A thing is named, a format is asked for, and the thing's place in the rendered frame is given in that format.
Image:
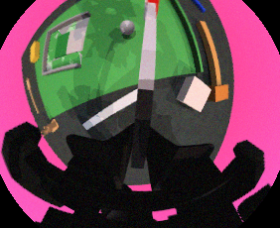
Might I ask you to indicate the white golf ball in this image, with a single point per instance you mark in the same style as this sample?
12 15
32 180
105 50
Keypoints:
127 28

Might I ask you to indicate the white flat bar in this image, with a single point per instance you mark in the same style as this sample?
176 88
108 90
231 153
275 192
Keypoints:
111 109

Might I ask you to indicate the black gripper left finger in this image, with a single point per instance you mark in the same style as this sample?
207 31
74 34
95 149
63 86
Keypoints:
115 152

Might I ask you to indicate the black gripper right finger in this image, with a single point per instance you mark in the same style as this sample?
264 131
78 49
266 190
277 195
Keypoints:
162 156

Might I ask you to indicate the green mat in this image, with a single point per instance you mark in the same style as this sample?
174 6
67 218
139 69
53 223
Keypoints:
111 60

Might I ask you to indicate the yellow rectangular block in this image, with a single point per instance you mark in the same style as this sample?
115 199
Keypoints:
35 51

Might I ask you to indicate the pale pink cube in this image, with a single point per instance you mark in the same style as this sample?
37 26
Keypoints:
194 92

